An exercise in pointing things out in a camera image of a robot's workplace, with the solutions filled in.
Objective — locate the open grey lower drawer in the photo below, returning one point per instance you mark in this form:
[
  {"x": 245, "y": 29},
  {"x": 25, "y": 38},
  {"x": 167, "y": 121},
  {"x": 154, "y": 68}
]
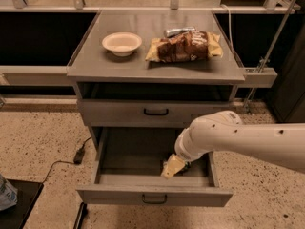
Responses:
[{"x": 127, "y": 171}]

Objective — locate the brown yellow chip bag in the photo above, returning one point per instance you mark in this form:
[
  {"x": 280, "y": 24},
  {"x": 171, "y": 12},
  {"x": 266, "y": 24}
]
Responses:
[{"x": 184, "y": 47}]

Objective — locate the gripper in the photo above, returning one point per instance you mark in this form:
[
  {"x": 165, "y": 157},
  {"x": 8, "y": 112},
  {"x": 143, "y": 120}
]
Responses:
[{"x": 185, "y": 153}]

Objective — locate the grey drawer cabinet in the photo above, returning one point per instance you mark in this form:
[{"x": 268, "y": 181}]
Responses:
[{"x": 97, "y": 73}]

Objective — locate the white paper bowl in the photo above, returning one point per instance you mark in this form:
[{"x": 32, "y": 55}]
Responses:
[{"x": 122, "y": 43}]

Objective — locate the closed grey upper drawer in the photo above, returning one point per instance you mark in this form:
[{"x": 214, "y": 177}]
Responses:
[{"x": 145, "y": 113}]

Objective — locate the black tray bottom left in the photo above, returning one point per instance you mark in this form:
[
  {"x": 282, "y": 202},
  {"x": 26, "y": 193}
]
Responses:
[{"x": 16, "y": 216}]

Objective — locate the green soda can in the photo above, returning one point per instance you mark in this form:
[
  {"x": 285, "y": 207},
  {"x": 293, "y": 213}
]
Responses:
[{"x": 187, "y": 166}]

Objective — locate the blue white package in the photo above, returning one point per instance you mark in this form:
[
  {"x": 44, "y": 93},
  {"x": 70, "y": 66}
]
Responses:
[{"x": 8, "y": 194}]

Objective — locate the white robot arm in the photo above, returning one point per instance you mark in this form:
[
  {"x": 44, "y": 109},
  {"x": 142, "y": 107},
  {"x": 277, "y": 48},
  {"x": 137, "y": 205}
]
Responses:
[{"x": 279, "y": 144}]

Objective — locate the black power adapter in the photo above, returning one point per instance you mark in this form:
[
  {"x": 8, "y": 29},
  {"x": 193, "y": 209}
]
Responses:
[{"x": 79, "y": 156}]

